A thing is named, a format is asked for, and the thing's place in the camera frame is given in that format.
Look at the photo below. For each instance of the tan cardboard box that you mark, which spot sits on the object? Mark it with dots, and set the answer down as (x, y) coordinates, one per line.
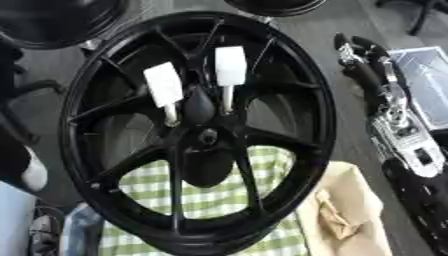
(350, 200)

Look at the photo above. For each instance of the black office chair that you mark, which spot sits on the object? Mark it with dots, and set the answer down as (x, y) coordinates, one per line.
(11, 93)
(423, 13)

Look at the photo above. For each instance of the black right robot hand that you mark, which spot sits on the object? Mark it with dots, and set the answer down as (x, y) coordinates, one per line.
(373, 80)

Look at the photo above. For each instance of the black round wheel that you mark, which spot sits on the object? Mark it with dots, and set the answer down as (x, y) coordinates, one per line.
(274, 6)
(52, 20)

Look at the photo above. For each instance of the clear plastic container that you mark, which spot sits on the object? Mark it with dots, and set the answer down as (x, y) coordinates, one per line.
(426, 80)

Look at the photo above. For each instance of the pale blue panel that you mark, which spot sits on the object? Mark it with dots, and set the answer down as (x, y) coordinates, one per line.
(14, 220)

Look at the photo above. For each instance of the clear plastic bag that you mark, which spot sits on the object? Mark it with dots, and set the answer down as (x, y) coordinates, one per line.
(81, 230)

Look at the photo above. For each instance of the black spoked wheel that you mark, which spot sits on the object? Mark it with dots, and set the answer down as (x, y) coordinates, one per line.
(303, 100)

